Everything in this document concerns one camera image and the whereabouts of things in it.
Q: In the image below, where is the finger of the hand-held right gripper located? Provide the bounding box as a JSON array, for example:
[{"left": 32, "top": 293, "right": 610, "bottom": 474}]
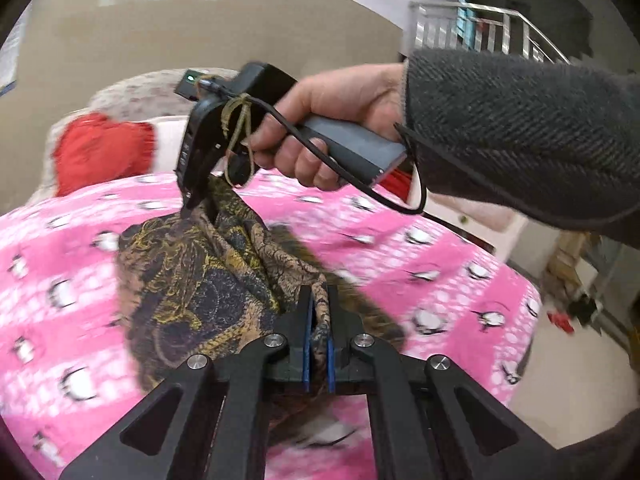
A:
[
  {"left": 180, "top": 160, "right": 211, "bottom": 211},
  {"left": 204, "top": 175, "right": 224, "bottom": 225}
]

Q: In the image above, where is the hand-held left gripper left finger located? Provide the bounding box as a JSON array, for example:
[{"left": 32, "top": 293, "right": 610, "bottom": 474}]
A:
[{"left": 59, "top": 284, "right": 313, "bottom": 480}]

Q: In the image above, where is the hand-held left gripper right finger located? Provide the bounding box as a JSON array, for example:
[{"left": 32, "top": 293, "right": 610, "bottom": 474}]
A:
[{"left": 325, "top": 284, "right": 556, "bottom": 480}]

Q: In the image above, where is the brown navy floral garment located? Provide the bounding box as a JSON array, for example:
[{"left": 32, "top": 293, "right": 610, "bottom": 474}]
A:
[{"left": 114, "top": 175, "right": 406, "bottom": 446}]

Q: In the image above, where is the person's right forearm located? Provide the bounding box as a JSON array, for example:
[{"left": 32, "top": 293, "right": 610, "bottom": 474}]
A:
[{"left": 400, "top": 49, "right": 640, "bottom": 251}]

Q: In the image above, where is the person's right hand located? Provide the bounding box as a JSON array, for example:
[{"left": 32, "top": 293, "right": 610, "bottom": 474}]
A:
[{"left": 246, "top": 62, "right": 408, "bottom": 192}]

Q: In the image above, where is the white pillow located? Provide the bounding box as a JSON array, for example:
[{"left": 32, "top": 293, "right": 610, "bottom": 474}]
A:
[{"left": 150, "top": 116, "right": 193, "bottom": 177}]

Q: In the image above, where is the red heart pillow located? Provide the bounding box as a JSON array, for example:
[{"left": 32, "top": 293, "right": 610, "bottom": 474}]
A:
[
  {"left": 52, "top": 112, "right": 158, "bottom": 198},
  {"left": 382, "top": 167, "right": 426, "bottom": 201}
]

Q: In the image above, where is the grey floral cushion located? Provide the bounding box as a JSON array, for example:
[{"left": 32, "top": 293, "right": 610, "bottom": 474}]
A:
[{"left": 37, "top": 67, "right": 241, "bottom": 201}]

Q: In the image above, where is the pink penguin print blanket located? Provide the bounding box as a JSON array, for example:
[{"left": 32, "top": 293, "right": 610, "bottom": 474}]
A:
[{"left": 0, "top": 167, "right": 543, "bottom": 480}]

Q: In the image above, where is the red item on floor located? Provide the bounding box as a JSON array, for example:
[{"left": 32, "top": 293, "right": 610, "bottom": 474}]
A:
[{"left": 547, "top": 311, "right": 577, "bottom": 334}]

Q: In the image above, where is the metal stair railing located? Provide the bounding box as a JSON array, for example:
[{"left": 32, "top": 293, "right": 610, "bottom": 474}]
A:
[{"left": 400, "top": 0, "right": 571, "bottom": 66}]

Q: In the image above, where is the cardboard box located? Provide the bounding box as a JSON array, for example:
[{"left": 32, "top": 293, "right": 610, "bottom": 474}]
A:
[{"left": 544, "top": 232, "right": 587, "bottom": 287}]

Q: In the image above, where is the olive tie cord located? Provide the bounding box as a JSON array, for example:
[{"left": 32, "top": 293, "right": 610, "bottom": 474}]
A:
[{"left": 220, "top": 94, "right": 258, "bottom": 188}]

